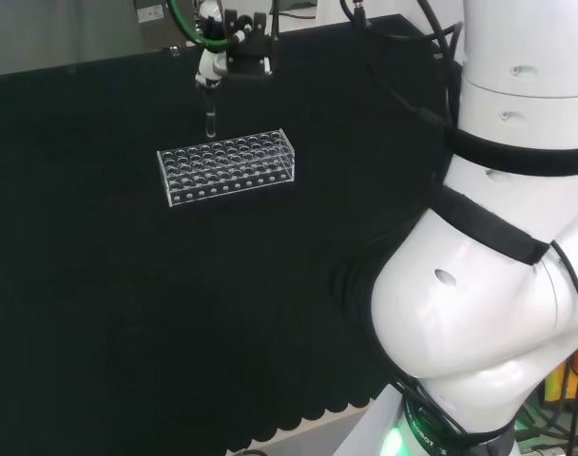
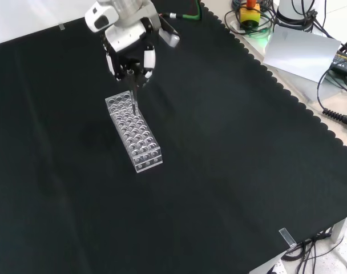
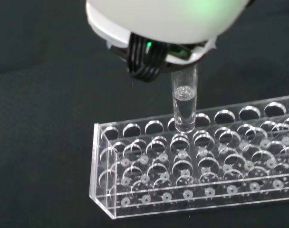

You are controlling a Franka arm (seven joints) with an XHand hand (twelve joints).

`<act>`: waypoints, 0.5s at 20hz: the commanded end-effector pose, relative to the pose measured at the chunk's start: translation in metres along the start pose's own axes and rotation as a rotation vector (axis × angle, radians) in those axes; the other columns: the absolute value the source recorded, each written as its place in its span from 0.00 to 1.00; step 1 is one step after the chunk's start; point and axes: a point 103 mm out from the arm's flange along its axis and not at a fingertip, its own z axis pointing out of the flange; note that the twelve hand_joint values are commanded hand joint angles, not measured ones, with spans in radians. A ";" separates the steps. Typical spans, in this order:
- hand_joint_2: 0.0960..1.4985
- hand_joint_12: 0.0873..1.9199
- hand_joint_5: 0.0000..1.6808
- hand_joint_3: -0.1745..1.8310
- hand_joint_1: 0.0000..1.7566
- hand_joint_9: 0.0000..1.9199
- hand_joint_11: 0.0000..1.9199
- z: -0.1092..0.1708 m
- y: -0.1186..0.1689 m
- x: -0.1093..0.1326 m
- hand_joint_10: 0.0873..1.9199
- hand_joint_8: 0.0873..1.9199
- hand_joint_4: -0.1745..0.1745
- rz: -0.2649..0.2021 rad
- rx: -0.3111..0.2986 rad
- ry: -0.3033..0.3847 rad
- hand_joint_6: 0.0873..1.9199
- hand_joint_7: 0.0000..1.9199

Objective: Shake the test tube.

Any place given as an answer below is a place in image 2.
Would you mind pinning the clear glass test tube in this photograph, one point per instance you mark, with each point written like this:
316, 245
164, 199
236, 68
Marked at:
134, 103

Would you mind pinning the white table leg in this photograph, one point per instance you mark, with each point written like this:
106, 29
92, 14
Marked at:
340, 231

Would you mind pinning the clear acrylic test tube rack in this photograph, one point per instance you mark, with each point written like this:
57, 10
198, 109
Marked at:
136, 137

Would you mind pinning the pale grey board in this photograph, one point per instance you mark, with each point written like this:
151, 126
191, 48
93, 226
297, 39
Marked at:
299, 52

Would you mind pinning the yellow emergency stop button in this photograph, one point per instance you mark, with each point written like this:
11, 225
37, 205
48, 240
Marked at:
250, 15

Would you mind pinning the grey tape piece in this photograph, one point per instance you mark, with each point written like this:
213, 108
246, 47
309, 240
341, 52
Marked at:
62, 27

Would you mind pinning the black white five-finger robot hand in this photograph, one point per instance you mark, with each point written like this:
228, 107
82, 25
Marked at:
128, 38

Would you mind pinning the clear tape strip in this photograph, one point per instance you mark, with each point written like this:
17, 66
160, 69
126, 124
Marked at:
287, 237

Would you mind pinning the black power supply box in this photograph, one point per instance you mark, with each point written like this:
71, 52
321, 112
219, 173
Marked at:
344, 62

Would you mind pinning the black bench cloth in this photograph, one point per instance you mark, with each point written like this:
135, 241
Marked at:
219, 148

